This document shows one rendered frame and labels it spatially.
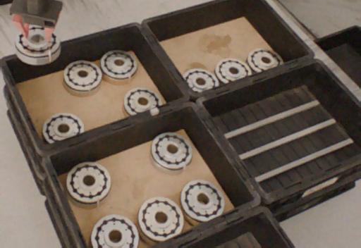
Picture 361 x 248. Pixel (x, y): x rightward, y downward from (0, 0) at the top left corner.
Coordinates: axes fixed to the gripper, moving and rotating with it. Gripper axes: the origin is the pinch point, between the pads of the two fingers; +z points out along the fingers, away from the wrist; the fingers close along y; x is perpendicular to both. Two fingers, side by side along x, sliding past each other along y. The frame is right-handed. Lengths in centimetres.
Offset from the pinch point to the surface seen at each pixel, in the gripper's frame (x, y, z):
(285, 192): 20, -61, 13
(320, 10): -163, -116, 100
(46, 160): 24.1, -8.8, 12.9
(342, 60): -97, -111, 75
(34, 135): 18.5, -4.3, 12.7
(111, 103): -2.7, -18.6, 22.1
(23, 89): -1.3, 4.6, 22.1
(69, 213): 34.7, -16.6, 13.2
